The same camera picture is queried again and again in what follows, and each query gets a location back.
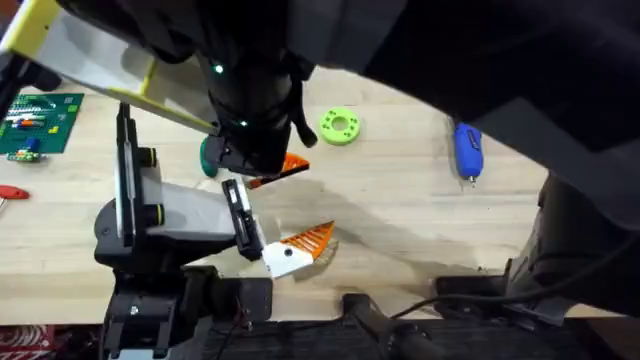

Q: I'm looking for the left wrist upright flat plate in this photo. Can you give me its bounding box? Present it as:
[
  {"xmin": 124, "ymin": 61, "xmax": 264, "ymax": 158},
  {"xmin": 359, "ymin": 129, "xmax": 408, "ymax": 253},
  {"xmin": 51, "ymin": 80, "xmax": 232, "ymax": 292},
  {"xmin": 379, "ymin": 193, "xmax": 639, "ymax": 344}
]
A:
[{"xmin": 115, "ymin": 101, "xmax": 140, "ymax": 248}]

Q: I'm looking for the green board with toy blocks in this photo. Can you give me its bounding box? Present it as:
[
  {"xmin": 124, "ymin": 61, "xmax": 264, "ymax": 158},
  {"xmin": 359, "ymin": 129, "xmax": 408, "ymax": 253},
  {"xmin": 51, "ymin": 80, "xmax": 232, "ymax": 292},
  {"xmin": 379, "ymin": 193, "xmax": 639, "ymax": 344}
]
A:
[{"xmin": 0, "ymin": 91, "xmax": 86, "ymax": 156}]

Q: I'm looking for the black rail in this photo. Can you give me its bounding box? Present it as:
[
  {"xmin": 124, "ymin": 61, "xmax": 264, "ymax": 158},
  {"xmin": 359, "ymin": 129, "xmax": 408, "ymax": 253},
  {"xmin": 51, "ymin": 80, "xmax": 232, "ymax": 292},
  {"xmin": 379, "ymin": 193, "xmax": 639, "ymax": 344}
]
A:
[{"xmin": 54, "ymin": 316, "xmax": 640, "ymax": 360}]

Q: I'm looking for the red tool handle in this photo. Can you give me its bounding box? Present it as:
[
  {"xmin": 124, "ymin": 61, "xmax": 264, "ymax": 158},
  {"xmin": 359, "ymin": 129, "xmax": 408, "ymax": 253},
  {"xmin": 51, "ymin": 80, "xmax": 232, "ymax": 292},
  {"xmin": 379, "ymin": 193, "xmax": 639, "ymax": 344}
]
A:
[{"xmin": 0, "ymin": 184, "xmax": 31, "ymax": 202}]

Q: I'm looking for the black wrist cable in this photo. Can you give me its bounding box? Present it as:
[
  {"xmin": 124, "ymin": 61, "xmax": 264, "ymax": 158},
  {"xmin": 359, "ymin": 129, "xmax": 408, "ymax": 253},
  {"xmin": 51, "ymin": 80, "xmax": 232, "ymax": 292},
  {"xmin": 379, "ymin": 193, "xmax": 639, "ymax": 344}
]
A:
[{"xmin": 291, "ymin": 63, "xmax": 320, "ymax": 150}]

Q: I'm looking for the green disc with holes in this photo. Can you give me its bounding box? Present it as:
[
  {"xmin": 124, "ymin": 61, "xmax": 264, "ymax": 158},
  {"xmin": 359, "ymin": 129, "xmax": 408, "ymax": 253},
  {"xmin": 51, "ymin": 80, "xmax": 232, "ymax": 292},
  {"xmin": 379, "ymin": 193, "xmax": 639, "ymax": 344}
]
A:
[{"xmin": 318, "ymin": 106, "xmax": 362, "ymax": 147}]

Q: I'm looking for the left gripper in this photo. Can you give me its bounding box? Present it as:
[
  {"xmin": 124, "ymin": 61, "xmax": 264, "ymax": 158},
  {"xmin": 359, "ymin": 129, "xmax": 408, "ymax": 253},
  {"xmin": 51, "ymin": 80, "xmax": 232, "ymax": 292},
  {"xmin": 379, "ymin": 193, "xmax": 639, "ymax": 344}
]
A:
[{"xmin": 94, "ymin": 146, "xmax": 337, "ymax": 280}]

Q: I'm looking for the blue electric screwdriver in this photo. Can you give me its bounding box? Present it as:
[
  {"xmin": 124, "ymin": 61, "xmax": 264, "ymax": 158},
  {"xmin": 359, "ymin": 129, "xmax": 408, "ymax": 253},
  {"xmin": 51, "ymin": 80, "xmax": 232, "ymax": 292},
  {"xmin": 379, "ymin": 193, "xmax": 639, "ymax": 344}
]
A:
[{"xmin": 451, "ymin": 121, "xmax": 485, "ymax": 189}]

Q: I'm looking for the red patterned cloth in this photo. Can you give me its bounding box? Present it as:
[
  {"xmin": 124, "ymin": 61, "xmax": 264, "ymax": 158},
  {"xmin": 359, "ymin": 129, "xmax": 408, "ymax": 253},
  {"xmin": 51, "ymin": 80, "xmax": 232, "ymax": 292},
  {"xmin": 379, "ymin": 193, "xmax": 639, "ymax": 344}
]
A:
[{"xmin": 0, "ymin": 324, "xmax": 57, "ymax": 360}]

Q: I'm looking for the black clamp handle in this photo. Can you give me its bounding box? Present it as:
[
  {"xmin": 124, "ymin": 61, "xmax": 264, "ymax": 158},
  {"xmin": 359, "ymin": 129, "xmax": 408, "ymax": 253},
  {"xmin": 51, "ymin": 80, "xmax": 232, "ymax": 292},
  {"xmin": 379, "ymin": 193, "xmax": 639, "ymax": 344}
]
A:
[{"xmin": 341, "ymin": 292, "xmax": 451, "ymax": 360}]

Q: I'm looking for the orange ribbed wedge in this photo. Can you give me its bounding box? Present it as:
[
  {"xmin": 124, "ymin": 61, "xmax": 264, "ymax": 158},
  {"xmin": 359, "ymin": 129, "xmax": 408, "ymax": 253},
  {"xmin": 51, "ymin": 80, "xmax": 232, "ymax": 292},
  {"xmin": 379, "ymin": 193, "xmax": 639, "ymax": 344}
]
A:
[{"xmin": 246, "ymin": 151, "xmax": 312, "ymax": 191}]

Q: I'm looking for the dark green toy tub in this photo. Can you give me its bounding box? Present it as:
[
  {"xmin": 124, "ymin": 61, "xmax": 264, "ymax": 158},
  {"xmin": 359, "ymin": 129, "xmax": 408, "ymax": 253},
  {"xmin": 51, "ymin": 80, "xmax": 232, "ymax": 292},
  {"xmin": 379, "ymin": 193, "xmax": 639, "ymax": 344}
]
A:
[{"xmin": 199, "ymin": 136, "xmax": 220, "ymax": 180}]

